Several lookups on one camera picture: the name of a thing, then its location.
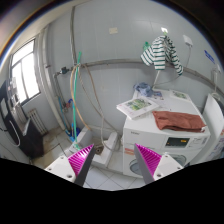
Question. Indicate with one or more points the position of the window with white frame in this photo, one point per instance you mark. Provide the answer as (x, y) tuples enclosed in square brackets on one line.
[(23, 70)]

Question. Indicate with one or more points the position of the rust brown towel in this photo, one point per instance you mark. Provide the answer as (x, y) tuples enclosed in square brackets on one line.
[(178, 121)]

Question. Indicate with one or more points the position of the vertical grey wall pipe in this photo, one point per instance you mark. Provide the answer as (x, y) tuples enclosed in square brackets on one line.
[(72, 38)]

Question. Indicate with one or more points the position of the horizontal grey wall pipe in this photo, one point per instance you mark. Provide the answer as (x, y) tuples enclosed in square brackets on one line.
[(138, 61)]

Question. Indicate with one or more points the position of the white radiator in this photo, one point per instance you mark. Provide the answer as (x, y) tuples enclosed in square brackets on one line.
[(34, 116)]

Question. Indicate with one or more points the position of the blue crumpled cloth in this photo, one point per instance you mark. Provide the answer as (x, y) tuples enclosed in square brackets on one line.
[(144, 89)]

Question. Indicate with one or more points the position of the white wall socket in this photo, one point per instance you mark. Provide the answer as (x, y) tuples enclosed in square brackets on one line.
[(187, 40)]

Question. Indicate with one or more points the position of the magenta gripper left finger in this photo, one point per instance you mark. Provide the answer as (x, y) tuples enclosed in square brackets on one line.
[(75, 167)]

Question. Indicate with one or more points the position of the white appliance at right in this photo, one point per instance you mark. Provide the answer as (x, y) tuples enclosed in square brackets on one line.
[(214, 116)]

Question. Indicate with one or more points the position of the black cabinet appliance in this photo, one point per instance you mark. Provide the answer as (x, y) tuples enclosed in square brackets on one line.
[(19, 126)]

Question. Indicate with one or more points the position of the green white striped shirt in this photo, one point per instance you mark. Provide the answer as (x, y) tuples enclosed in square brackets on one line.
[(161, 51)]

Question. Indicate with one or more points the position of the white washing machine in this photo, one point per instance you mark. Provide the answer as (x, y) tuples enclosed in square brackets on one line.
[(182, 146)]

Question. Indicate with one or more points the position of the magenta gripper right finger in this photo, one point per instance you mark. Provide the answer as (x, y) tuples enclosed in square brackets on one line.
[(154, 166)]

